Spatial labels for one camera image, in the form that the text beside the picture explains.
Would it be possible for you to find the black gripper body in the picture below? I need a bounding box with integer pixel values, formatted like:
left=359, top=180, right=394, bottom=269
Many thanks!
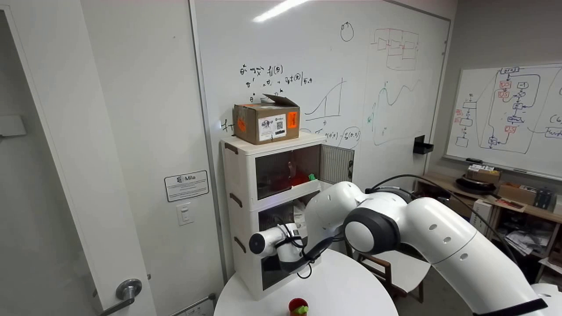
left=278, top=252, right=315, bottom=274

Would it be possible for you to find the dark translucent cabinet door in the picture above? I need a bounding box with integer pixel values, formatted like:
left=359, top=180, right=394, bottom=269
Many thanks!
left=259, top=206, right=294, bottom=238
left=260, top=257, right=285, bottom=292
left=320, top=145, right=357, bottom=188
left=255, top=148, right=294, bottom=201

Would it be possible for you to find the red item in cabinet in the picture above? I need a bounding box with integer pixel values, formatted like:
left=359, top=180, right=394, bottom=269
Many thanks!
left=287, top=166, right=313, bottom=188

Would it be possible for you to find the white three-tier cabinet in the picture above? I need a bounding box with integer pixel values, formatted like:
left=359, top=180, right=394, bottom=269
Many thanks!
left=218, top=130, right=357, bottom=303

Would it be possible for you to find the red mug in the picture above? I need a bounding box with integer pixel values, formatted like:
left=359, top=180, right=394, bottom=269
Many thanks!
left=287, top=297, right=311, bottom=316

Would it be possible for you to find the white wooden chair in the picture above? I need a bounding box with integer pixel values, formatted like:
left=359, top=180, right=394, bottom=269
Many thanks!
left=350, top=248, right=433, bottom=304

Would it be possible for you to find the brown cardboard box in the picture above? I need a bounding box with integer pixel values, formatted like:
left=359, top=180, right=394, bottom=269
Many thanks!
left=231, top=94, right=303, bottom=146

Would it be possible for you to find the white carton box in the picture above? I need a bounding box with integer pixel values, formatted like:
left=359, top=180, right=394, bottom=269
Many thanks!
left=471, top=199, right=494, bottom=232

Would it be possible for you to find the black tray stack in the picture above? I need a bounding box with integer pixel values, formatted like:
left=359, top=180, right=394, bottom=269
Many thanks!
left=455, top=166, right=503, bottom=195

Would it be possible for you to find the small cardboard box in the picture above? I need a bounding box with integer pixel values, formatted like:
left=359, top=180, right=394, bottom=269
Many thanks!
left=497, top=181, right=538, bottom=208

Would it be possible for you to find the stack of papers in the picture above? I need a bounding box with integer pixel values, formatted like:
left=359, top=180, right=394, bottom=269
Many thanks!
left=506, top=229, right=550, bottom=257

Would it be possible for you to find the wooden shelf desk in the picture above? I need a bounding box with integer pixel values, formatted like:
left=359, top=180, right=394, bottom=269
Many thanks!
left=417, top=173, right=562, bottom=288

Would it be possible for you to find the white room door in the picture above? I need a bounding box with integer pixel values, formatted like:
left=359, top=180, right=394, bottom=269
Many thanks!
left=0, top=0, right=159, bottom=316

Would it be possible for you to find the small framed whiteboard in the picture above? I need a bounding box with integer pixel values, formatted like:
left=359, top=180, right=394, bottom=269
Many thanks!
left=445, top=62, right=562, bottom=183

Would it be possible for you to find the white light switch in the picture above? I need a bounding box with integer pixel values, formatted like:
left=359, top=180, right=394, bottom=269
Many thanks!
left=176, top=201, right=195, bottom=229

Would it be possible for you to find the white wall sign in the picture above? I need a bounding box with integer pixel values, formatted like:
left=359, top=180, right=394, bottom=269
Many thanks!
left=162, top=169, right=211, bottom=206

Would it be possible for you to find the silver door handle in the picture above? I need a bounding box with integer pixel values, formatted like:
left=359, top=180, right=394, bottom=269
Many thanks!
left=99, top=278, right=144, bottom=316

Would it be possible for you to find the black wall-mounted holder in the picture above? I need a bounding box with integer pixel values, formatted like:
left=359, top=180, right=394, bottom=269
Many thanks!
left=411, top=134, right=436, bottom=157

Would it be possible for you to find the large wall whiteboard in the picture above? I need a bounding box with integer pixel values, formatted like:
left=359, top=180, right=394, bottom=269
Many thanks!
left=187, top=0, right=454, bottom=253

